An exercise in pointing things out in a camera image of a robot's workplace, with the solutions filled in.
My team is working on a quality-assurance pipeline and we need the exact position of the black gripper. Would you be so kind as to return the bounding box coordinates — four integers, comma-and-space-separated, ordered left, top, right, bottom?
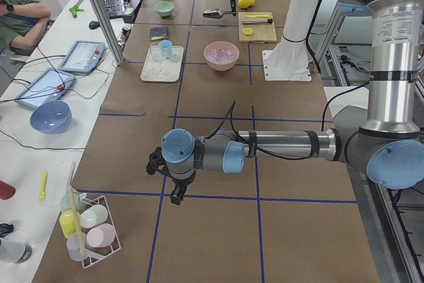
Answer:
146, 146, 196, 197

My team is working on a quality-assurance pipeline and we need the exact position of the metal ice scoop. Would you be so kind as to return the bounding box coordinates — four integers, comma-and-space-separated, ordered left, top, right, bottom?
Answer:
202, 8, 237, 19

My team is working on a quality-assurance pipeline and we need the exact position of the clear ice cubes pile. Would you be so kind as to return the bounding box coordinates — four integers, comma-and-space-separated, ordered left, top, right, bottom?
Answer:
206, 49, 237, 65

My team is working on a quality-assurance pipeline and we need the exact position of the white cup in rack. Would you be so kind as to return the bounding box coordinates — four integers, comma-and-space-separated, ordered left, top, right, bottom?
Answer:
79, 204, 108, 229

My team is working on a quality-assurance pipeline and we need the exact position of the blue cup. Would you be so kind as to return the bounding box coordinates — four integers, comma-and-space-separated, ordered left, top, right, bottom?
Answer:
159, 40, 172, 59

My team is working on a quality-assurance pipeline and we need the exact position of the pink cup in rack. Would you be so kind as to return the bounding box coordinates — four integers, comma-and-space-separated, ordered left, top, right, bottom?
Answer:
86, 223, 117, 248

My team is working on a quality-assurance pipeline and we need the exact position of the yellow cup in rack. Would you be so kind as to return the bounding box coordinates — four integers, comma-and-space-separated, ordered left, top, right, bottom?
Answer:
59, 209, 76, 238

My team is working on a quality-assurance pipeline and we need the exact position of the yellow plastic knife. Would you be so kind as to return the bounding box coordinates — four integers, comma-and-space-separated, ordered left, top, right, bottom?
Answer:
244, 15, 270, 19

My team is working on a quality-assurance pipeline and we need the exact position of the wooden cutting board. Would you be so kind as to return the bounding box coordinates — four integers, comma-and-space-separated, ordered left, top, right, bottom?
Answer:
238, 12, 277, 43

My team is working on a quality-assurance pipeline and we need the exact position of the metal muddler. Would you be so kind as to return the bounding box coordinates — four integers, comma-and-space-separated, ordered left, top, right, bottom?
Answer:
241, 19, 273, 25

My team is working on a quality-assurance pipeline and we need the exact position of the pink bowl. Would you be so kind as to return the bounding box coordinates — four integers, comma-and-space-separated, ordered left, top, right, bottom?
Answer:
203, 41, 239, 71

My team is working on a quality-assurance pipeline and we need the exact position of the green bowl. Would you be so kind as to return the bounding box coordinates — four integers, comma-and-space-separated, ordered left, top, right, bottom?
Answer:
154, 1, 174, 17

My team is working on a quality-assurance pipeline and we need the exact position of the grey folded cloth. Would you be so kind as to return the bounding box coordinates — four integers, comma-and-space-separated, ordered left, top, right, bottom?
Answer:
149, 27, 169, 41

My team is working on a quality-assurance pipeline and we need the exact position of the white serving tray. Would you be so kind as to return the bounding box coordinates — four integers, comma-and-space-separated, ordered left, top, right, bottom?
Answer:
140, 46, 184, 82

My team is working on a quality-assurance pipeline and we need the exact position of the clear wine glass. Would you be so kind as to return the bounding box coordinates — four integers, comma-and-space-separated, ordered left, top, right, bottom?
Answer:
149, 42, 164, 64

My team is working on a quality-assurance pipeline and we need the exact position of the blue bowl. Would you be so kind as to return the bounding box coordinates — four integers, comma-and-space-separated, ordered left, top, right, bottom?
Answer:
30, 100, 72, 135

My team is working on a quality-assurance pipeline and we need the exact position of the yellow plastic spoon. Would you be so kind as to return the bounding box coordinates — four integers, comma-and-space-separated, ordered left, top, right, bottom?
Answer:
38, 171, 48, 201

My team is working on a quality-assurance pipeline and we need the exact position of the black keyboard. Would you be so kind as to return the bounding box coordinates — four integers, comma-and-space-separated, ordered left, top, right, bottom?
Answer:
102, 0, 123, 19

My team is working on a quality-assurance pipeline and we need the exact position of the teach pendant far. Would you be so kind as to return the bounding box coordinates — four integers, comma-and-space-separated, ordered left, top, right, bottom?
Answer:
58, 40, 105, 74

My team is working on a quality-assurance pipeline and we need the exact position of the teach pendant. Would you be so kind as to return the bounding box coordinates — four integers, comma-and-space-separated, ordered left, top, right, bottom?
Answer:
15, 68, 76, 110
58, 40, 105, 74

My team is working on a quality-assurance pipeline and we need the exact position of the teach pendant near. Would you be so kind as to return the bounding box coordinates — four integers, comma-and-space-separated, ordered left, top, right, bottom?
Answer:
15, 68, 76, 110

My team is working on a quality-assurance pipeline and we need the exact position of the black computer mouse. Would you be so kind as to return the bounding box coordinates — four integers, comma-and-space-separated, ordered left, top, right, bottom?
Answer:
88, 21, 100, 30

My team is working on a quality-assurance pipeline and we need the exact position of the green plastic clip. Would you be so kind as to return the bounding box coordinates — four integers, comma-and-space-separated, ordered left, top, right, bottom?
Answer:
69, 5, 84, 19

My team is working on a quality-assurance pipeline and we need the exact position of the seated person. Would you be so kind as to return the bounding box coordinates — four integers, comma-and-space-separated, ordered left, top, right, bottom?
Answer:
1, 0, 52, 56

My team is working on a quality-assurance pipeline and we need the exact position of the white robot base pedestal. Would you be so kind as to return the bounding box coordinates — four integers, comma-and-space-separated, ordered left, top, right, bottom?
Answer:
262, 0, 319, 82

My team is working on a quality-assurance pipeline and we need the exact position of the white wire cup rack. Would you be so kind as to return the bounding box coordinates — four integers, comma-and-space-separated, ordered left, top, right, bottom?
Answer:
59, 190, 121, 268

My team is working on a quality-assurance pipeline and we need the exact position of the aluminium frame post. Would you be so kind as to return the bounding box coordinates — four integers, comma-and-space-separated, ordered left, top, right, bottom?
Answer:
90, 0, 125, 66

